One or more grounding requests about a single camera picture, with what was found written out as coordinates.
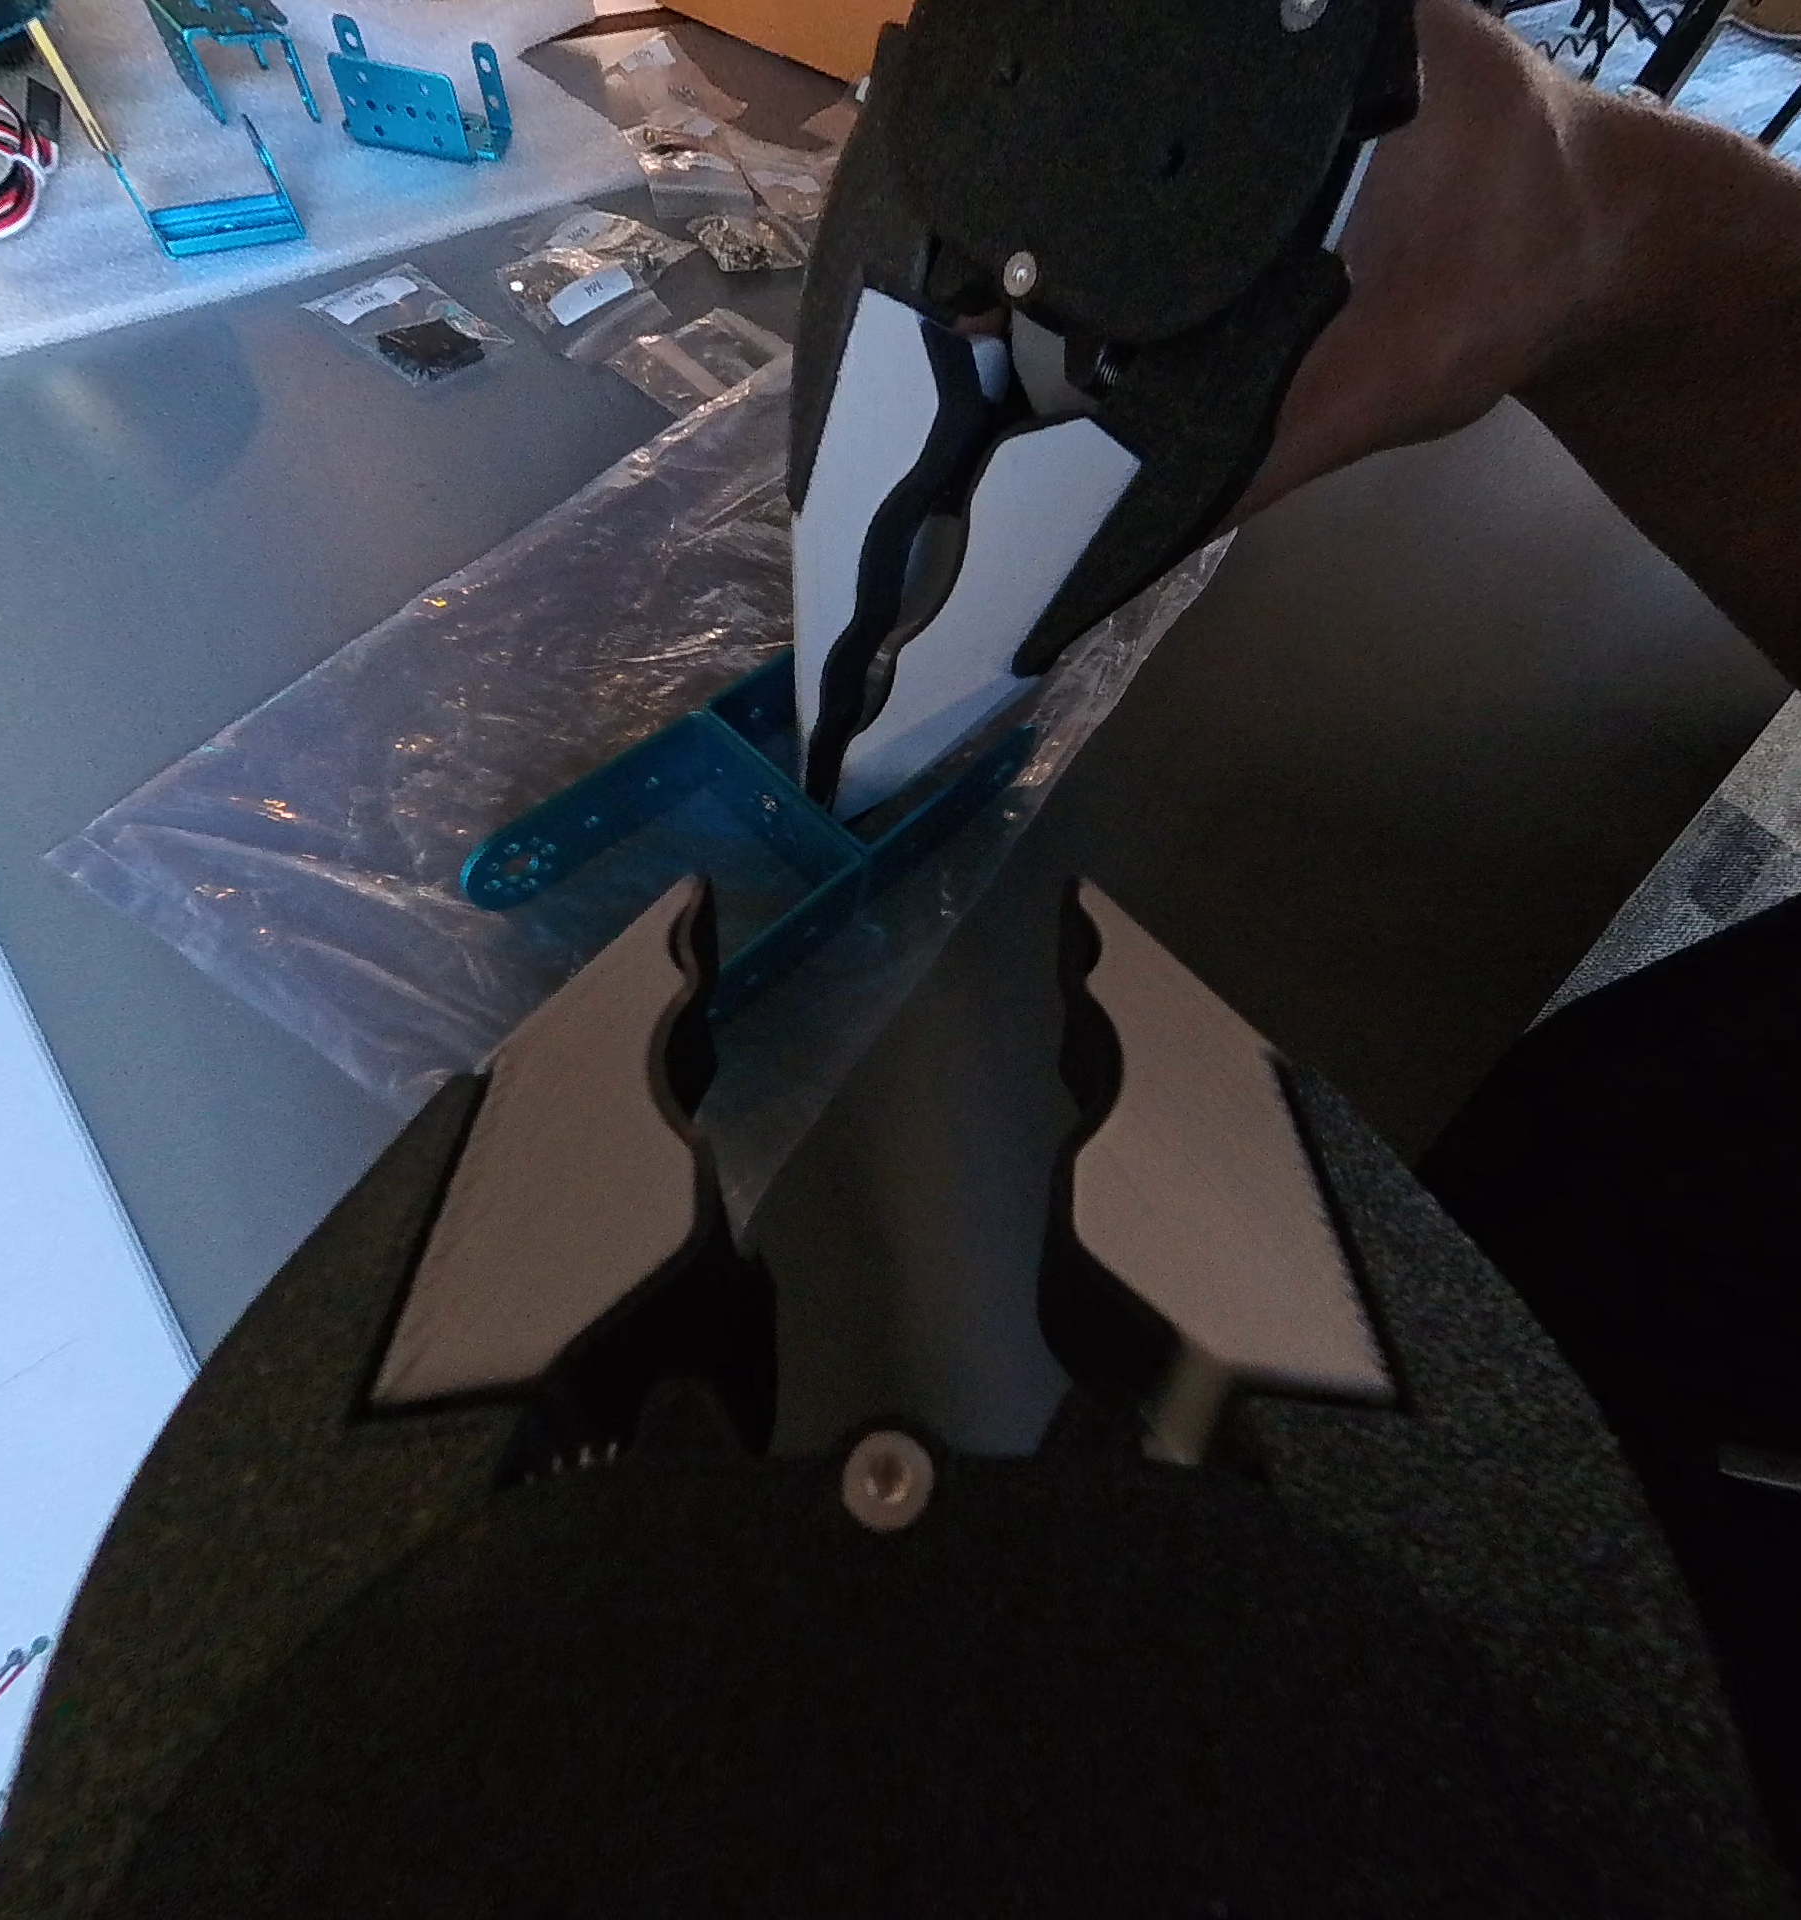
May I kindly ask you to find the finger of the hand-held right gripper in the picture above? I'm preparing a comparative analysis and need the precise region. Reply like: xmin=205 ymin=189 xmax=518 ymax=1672
xmin=837 ymin=418 xmax=1144 ymax=824
xmin=792 ymin=288 xmax=941 ymax=812

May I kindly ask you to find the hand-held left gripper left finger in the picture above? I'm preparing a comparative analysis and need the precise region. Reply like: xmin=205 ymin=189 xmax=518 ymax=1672
xmin=371 ymin=877 xmax=729 ymax=1413

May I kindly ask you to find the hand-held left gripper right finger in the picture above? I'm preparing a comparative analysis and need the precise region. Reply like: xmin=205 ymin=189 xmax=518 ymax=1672
xmin=1056 ymin=877 xmax=1399 ymax=1464

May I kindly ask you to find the large clear plastic bag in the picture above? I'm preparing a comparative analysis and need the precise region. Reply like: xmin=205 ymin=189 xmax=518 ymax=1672
xmin=45 ymin=359 xmax=1239 ymax=1251

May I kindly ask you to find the round blue robot base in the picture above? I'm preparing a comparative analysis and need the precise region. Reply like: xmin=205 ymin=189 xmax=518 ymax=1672
xmin=0 ymin=0 xmax=109 ymax=266

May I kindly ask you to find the person's right forearm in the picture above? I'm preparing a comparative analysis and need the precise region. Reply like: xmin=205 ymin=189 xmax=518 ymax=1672
xmin=1514 ymin=61 xmax=1801 ymax=724

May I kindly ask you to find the grey desk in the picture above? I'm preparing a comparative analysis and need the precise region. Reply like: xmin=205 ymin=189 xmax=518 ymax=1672
xmin=0 ymin=28 xmax=1795 ymax=1503

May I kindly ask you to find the person's right hand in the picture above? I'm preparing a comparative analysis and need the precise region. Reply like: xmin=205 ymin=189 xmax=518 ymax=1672
xmin=1230 ymin=0 xmax=1596 ymax=530

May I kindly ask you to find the pile of small hardware bags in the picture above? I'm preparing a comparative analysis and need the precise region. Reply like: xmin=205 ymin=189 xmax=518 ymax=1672
xmin=492 ymin=28 xmax=875 ymax=418

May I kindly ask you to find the orange and white cardboard box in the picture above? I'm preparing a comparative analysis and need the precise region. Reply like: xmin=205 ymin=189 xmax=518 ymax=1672
xmin=661 ymin=0 xmax=906 ymax=84

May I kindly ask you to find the small bag of black screws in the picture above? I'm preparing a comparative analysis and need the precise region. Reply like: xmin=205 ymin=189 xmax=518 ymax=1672
xmin=303 ymin=266 xmax=515 ymax=389

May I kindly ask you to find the white instruction manual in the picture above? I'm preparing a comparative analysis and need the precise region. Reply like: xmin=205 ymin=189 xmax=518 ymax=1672
xmin=0 ymin=831 xmax=199 ymax=1920

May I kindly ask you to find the white foam sheet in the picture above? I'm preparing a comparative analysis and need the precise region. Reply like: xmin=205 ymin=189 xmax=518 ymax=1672
xmin=0 ymin=0 xmax=650 ymax=376

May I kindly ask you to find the small blue U bracket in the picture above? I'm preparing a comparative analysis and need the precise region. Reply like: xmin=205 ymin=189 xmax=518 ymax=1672
xmin=107 ymin=116 xmax=308 ymax=261

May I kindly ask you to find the teal claw-shaped bracket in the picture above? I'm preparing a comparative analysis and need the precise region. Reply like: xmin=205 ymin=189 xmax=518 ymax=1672
xmin=140 ymin=0 xmax=322 ymax=127

